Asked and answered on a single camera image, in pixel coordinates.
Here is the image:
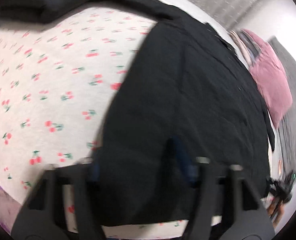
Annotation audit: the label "black coat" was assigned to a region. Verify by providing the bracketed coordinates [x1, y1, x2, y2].
[0, 0, 274, 226]

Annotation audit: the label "orange tube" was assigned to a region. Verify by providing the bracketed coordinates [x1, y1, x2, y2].
[278, 160, 283, 176]

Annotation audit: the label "grey quilted headboard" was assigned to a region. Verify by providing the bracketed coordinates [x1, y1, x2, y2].
[268, 36, 296, 178]

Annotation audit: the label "pink velvet pillow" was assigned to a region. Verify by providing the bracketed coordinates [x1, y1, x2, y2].
[242, 29, 293, 128]

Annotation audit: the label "cherry print bed mat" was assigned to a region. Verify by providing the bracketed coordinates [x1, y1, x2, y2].
[0, 6, 221, 239]

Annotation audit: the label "folded beige grey blankets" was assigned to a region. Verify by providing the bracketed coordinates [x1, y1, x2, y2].
[229, 30, 261, 66]

